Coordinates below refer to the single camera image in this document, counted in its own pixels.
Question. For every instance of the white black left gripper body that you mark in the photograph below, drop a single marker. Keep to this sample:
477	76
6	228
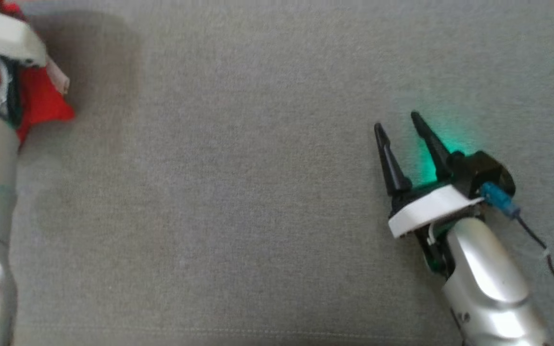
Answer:
3	33

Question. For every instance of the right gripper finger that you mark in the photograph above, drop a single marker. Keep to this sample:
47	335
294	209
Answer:
432	144
391	163

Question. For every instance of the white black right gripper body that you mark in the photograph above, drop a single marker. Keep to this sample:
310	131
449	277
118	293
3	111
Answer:
431	206

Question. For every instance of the red Bulls basketball shorts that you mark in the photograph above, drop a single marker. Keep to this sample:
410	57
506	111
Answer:
41	105

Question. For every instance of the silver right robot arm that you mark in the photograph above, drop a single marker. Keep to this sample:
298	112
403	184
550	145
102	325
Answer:
488	278

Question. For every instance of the grey fabric sofa seat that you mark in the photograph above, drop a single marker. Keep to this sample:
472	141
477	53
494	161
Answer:
258	192

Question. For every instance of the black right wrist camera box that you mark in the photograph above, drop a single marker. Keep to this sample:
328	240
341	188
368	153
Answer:
481	169

